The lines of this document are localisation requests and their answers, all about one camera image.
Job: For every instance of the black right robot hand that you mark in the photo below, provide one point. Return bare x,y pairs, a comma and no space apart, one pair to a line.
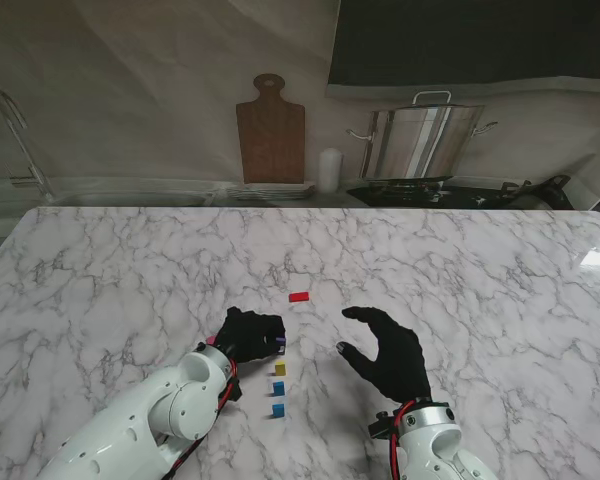
397,360

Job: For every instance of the yellow domino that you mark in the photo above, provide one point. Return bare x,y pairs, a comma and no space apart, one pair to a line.
280,369

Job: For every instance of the black gas stove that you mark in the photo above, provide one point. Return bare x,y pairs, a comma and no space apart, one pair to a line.
410,192

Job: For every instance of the black right wrist camera bracket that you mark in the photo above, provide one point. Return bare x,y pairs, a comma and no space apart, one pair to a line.
381,425

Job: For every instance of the black left wrist camera bracket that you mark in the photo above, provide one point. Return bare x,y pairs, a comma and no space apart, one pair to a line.
235,389

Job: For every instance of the steel sink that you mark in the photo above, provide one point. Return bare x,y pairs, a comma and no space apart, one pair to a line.
130,192

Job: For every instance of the brown wooden cutting board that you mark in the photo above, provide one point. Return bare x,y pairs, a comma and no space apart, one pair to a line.
271,140

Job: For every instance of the pink domino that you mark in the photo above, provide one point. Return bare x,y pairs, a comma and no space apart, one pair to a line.
211,340

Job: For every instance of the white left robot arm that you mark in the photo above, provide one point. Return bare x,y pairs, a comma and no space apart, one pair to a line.
145,425

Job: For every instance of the white candle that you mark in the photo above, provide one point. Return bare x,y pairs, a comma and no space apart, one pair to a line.
329,170

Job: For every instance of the stack of white plates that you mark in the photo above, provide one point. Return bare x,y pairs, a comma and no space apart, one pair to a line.
272,191

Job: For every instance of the dark range hood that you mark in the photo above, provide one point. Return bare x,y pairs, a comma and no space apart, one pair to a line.
480,40

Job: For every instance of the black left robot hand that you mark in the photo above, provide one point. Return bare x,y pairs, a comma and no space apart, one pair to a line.
247,335

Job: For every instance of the steel stockpot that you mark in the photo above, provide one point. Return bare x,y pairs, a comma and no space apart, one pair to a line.
420,142

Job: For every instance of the blue domino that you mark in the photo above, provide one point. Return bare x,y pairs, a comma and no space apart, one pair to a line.
278,411
278,388

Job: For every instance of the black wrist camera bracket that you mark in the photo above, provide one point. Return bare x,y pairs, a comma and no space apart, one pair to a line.
235,389
381,425

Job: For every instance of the red domino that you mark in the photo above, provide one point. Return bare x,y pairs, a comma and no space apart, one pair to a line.
299,297

